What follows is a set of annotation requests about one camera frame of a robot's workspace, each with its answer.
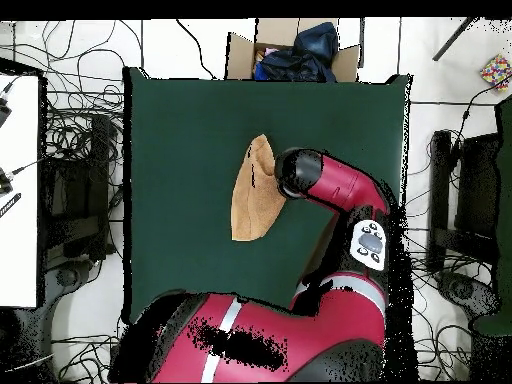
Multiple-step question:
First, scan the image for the orange terry towel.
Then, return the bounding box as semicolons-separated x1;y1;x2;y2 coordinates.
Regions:
230;133;287;242

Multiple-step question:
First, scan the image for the multicoloured patterned item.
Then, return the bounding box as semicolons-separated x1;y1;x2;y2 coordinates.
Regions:
479;53;512;92

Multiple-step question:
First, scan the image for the dark green table cloth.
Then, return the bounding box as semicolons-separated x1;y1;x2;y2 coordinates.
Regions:
122;66;413;327

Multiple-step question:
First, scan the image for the brown cardboard box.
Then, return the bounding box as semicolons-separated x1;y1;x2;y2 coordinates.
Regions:
225;17;361;83

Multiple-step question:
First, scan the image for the dark blue clothing pile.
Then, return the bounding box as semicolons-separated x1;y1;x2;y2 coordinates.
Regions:
253;21;340;83

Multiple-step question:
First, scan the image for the white desk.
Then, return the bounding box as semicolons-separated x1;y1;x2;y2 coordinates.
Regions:
0;73;41;309

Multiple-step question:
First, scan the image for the black ridged strip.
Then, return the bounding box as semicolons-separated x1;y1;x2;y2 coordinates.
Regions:
0;192;22;219

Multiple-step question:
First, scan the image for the dark green side cloth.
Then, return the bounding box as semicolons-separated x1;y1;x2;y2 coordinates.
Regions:
471;93;512;337

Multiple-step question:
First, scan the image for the black desk device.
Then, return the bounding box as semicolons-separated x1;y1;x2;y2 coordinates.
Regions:
0;95;13;129
0;167;14;197

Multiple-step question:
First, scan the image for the grey metal rod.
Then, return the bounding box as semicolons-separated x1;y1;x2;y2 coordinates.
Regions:
431;17;479;62

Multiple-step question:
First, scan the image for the black frame stand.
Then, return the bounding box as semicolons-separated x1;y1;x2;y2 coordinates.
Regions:
41;113;117;261
425;129;501;273

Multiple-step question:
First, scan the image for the black cable tangle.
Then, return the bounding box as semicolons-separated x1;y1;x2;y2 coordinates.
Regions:
407;223;473;381
39;19;125;169

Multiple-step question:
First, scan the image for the black pedestal foot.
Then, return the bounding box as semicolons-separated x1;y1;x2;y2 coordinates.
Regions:
54;264;83;288
437;271;499;317

